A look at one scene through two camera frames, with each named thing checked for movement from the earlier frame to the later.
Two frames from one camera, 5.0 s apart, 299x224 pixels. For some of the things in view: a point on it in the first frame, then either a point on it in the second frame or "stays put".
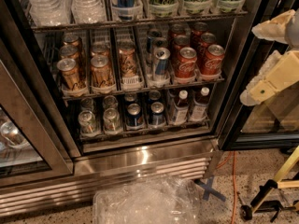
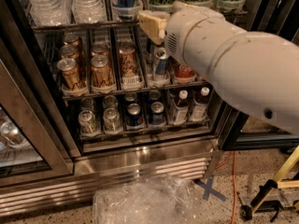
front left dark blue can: (134, 115) stays put
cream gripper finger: (274, 29) -> (179, 7)
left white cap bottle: (180, 110) stays put
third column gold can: (127, 62) stays put
